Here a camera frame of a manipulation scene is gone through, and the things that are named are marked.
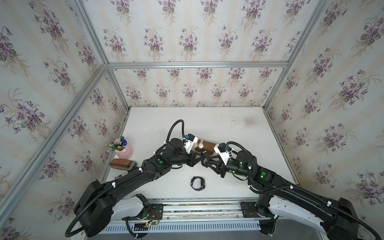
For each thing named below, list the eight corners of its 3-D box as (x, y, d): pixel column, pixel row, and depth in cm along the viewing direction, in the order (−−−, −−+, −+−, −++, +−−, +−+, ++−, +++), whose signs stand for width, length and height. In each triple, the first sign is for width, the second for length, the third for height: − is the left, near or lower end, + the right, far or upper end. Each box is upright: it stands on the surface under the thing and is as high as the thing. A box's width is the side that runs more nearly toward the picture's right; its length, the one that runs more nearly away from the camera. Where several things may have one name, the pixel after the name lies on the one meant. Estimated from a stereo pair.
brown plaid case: (110, 170, 89) (107, 167, 86) (113, 161, 92) (111, 158, 89) (135, 170, 89) (133, 167, 86) (138, 161, 92) (136, 158, 89)
